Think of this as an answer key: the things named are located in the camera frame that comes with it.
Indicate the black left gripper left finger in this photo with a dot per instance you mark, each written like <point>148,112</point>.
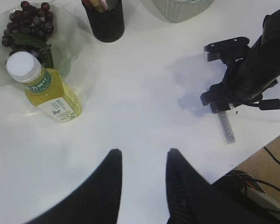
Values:
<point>95,201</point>

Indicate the purple artificial grape bunch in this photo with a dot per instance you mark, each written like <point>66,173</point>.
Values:
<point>28,30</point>

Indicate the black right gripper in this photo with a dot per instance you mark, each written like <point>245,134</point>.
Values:
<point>219,99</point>

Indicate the blue glitter pen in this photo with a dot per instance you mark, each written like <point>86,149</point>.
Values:
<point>226,128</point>

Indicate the gold glitter pen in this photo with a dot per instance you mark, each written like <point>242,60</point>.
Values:
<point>97,6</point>

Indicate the green plastic woven basket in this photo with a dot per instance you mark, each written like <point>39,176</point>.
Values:
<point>180,10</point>

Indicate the yellow tea bottle green label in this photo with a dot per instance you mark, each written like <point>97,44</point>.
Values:
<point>44,87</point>

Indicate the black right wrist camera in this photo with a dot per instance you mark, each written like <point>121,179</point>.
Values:
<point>228,51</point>

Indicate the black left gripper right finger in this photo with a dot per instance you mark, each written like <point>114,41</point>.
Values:
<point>192,200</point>

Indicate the pink scissors purple sheath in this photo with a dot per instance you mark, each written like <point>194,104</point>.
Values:
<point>104,4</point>

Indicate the red glitter pen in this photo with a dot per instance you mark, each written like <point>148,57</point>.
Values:
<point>87,4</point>

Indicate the black mesh pen holder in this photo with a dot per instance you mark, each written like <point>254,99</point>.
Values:
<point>107,26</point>

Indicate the pale green wavy glass plate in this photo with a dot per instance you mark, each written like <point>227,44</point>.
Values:
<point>66,43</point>

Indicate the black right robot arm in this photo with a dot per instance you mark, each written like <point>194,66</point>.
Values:
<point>250,70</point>

